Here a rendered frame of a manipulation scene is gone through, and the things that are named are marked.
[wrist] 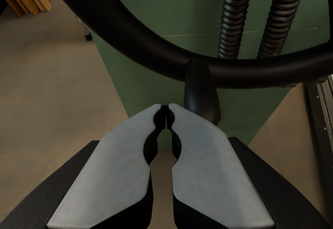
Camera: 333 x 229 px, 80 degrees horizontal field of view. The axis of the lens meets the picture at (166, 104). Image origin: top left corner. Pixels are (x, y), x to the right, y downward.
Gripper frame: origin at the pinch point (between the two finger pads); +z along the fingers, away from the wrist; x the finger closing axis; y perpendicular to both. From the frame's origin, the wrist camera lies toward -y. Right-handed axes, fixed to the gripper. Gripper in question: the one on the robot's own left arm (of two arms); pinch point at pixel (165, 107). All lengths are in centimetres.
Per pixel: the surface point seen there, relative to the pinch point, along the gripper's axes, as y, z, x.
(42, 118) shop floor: 43, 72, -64
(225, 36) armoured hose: -2.0, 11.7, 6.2
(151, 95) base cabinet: 16.1, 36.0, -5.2
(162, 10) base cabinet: -4.4, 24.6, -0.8
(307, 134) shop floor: 48, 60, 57
